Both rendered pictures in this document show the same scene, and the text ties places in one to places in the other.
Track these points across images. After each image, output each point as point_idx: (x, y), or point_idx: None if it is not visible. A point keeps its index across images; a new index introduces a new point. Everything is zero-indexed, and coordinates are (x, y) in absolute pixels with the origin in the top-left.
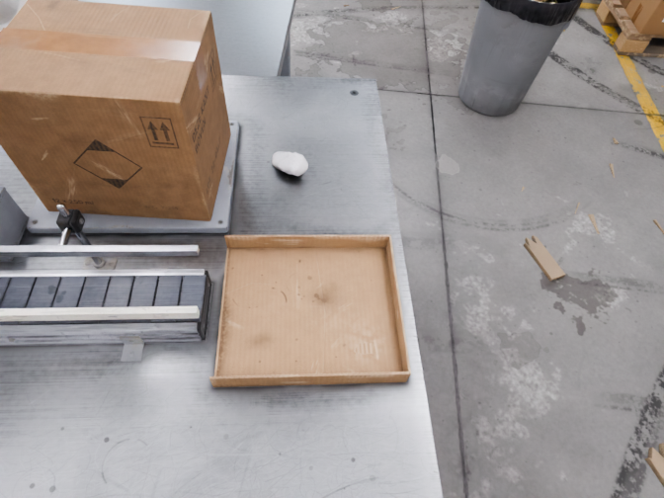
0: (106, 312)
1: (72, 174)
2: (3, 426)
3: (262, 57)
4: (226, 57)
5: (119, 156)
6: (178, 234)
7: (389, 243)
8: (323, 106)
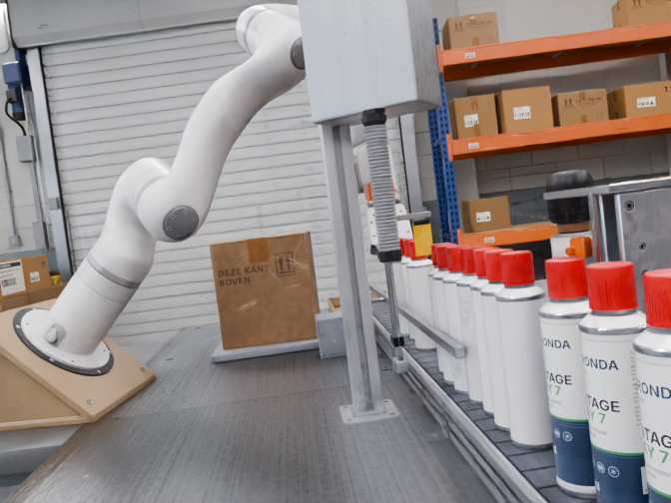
0: None
1: (314, 292)
2: None
3: (141, 346)
4: (135, 352)
5: (313, 270)
6: None
7: (333, 297)
8: (209, 329)
